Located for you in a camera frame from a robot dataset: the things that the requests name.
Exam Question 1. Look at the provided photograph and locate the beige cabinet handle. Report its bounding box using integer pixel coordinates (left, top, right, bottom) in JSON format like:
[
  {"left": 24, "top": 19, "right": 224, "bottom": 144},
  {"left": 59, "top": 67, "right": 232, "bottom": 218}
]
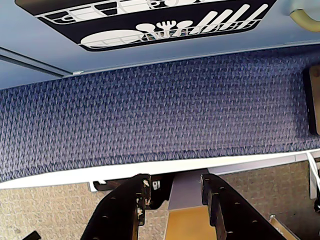
[{"left": 289, "top": 8, "right": 320, "bottom": 33}]

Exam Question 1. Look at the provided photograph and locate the blue toy kitchen cabinet door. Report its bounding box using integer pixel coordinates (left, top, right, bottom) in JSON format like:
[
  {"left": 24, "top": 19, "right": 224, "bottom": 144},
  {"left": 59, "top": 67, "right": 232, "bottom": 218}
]
[{"left": 0, "top": 0, "right": 320, "bottom": 88}]

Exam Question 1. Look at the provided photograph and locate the white strap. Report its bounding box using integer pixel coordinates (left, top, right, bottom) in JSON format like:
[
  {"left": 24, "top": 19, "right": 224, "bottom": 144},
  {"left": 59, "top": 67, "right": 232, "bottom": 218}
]
[{"left": 307, "top": 152, "right": 320, "bottom": 200}]

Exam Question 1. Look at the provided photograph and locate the black clamp with white label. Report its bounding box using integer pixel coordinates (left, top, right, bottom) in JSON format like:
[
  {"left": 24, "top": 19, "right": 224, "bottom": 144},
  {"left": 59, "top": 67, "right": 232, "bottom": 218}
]
[{"left": 92, "top": 174, "right": 174, "bottom": 210}]

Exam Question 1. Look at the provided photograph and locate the gray post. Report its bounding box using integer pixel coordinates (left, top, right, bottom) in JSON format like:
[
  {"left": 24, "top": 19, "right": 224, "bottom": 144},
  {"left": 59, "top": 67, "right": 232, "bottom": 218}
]
[{"left": 168, "top": 172, "right": 208, "bottom": 211}]

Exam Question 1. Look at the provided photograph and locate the yellow wooden board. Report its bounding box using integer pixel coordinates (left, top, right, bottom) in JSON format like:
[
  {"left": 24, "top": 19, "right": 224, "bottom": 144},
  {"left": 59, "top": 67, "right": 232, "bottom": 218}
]
[{"left": 164, "top": 206, "right": 213, "bottom": 240}]

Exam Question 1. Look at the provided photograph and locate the black framed wooden panel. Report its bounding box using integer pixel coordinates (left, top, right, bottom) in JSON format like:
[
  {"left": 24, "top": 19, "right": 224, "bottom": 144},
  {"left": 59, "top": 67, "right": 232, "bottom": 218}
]
[{"left": 301, "top": 65, "right": 320, "bottom": 136}]

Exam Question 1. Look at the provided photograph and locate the white bracket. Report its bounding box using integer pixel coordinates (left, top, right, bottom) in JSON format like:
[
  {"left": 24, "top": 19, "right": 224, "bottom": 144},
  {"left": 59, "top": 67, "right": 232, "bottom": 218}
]
[{"left": 87, "top": 179, "right": 108, "bottom": 193}]

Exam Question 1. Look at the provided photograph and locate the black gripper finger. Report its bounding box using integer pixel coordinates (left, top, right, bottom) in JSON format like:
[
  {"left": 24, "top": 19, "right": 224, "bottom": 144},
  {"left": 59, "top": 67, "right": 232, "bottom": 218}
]
[
  {"left": 79, "top": 173, "right": 152, "bottom": 240},
  {"left": 201, "top": 173, "right": 292, "bottom": 240}
]

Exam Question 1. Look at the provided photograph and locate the light wooden frame piece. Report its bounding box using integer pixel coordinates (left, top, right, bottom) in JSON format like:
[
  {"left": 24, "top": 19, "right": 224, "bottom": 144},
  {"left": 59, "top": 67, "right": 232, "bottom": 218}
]
[{"left": 268, "top": 213, "right": 301, "bottom": 240}]

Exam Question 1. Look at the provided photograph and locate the small black flat object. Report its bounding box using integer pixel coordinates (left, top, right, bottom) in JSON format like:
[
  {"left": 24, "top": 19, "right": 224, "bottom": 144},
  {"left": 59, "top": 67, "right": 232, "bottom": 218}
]
[{"left": 22, "top": 231, "right": 41, "bottom": 240}]

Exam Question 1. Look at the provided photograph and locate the black white dishwasher decal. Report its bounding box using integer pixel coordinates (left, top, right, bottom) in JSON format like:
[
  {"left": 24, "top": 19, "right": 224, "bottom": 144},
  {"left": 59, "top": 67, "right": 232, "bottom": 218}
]
[{"left": 14, "top": 0, "right": 278, "bottom": 53}]

